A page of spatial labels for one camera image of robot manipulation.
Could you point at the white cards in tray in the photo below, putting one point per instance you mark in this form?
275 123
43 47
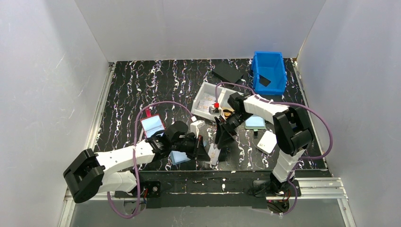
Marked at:
205 102

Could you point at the white divided plastic tray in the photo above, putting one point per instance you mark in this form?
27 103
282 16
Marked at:
222 96

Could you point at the blue leather card holder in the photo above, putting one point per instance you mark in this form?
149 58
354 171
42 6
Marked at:
182 152

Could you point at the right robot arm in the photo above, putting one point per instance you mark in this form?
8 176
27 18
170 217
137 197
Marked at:
292 130

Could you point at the green open card holder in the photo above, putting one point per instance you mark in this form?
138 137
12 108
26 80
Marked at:
256 124

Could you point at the black card in bin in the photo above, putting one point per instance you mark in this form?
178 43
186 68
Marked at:
264 81

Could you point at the black box on table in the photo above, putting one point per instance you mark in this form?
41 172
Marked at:
227 73

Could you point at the white power bank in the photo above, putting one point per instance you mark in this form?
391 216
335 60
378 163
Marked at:
267 143

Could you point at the blue plastic bin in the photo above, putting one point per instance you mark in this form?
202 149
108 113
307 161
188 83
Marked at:
271 66

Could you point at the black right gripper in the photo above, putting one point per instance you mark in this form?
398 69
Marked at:
230 124

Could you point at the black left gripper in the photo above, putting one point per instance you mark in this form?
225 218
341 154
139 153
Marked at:
194 147

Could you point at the red open card holder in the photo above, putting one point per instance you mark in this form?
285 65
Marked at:
151 124

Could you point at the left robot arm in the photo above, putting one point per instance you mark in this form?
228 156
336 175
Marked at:
116 171

